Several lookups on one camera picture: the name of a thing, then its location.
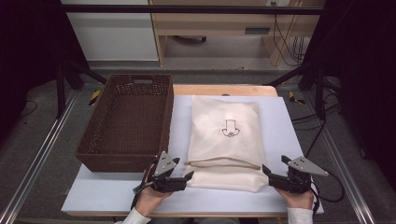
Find hand-held gripper cable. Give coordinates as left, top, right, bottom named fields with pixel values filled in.
left=309, top=169, right=346, bottom=216
left=130, top=160, right=157, bottom=211

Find person's left hand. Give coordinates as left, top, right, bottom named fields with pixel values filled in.
left=134, top=163, right=174, bottom=217

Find yellow black tape strip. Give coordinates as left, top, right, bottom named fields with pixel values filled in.
left=288, top=91, right=306, bottom=105
left=88, top=90, right=102, bottom=106

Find thin black floor cable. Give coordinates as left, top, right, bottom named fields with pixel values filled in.
left=20, top=100, right=39, bottom=119

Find cream drawstring cloth bag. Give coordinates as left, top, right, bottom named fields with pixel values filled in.
left=183, top=95, right=269, bottom=193

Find brown woven basket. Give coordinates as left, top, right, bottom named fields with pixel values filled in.
left=75, top=73, right=175, bottom=174

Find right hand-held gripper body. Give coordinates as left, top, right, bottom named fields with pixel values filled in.
left=268, top=156, right=330, bottom=194

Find person's right hand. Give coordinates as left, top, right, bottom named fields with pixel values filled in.
left=275, top=187, right=315, bottom=210

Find black curtain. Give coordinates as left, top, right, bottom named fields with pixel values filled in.
left=0, top=0, right=90, bottom=141
left=306, top=0, right=396, bottom=181

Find black horizontal bar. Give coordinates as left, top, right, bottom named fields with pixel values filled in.
left=62, top=4, right=325, bottom=16

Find black metal stand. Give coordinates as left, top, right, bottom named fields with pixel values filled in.
left=55, top=59, right=108, bottom=119
left=264, top=62, right=342, bottom=120

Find left hand-held gripper cable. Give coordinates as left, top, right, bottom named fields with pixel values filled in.
left=130, top=160, right=157, bottom=211

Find light wooden desk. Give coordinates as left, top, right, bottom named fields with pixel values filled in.
left=148, top=0, right=326, bottom=67

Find black floor cables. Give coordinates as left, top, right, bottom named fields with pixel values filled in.
left=290, top=102, right=342, bottom=158

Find hanging black cables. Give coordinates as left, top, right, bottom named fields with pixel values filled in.
left=270, top=1, right=309, bottom=68

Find aluminium floor rail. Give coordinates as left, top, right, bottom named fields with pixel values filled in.
left=0, top=90, right=80, bottom=224
left=303, top=91, right=376, bottom=224

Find pale board on table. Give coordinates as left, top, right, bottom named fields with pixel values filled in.
left=61, top=94, right=325, bottom=216

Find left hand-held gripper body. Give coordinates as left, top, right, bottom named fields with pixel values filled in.
left=150, top=150, right=188, bottom=193

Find right hand-held gripper cable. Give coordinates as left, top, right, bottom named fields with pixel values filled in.
left=309, top=169, right=346, bottom=216

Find white cabinet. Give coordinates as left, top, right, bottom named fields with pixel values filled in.
left=61, top=0, right=160, bottom=63

